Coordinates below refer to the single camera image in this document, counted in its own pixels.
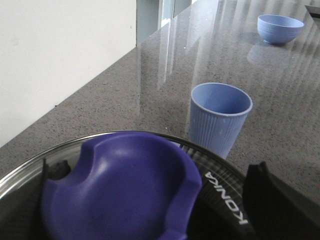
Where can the blue plastic bowl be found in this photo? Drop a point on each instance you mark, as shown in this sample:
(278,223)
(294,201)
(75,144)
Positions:
(278,29)

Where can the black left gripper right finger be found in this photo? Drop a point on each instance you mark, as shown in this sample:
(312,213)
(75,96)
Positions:
(276,210)

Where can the blue ribbed plastic cup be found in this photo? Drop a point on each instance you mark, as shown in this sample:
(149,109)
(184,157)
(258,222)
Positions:
(218,112)

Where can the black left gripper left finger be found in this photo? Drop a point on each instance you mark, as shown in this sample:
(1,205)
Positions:
(57,171)

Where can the glass pot lid purple handle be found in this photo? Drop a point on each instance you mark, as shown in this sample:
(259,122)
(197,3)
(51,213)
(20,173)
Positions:
(126,186)

